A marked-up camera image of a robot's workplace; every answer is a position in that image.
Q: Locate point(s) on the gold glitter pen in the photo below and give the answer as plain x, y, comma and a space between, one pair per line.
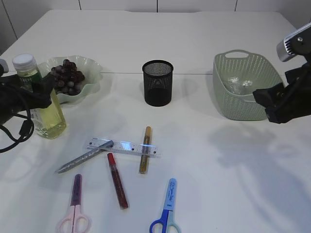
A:
144, 160

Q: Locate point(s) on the clear plastic ruler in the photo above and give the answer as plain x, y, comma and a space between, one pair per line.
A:
124, 147

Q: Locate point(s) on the yellow tea plastic bottle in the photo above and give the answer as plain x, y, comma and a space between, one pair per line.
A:
49, 122

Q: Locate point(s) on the green plastic woven basket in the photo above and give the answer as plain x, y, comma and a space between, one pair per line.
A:
246, 66

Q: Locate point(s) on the clear plastic sheet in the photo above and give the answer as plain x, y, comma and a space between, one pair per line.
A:
239, 86

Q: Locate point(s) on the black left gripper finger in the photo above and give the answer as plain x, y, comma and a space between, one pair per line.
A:
40, 97

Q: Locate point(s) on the right black blue robot arm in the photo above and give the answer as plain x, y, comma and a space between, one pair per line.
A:
297, 43

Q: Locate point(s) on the pink purple capped scissors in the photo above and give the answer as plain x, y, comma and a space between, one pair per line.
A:
75, 221

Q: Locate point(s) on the green wavy glass plate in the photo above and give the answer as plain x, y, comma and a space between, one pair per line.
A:
90, 69

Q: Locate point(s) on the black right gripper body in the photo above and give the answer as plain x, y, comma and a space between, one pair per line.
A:
284, 103

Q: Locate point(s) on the black mesh pen holder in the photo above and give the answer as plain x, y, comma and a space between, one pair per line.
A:
158, 82

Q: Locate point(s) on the red glitter pen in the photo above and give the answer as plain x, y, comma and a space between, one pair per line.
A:
121, 196

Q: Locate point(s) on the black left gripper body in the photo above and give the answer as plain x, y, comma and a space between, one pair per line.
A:
13, 98

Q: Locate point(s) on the blue capped scissors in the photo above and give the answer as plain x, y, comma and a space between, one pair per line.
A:
167, 216

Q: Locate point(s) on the silver glitter pen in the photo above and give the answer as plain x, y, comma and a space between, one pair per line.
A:
83, 158

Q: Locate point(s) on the dark purple grape bunch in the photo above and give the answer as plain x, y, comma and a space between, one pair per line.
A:
68, 79

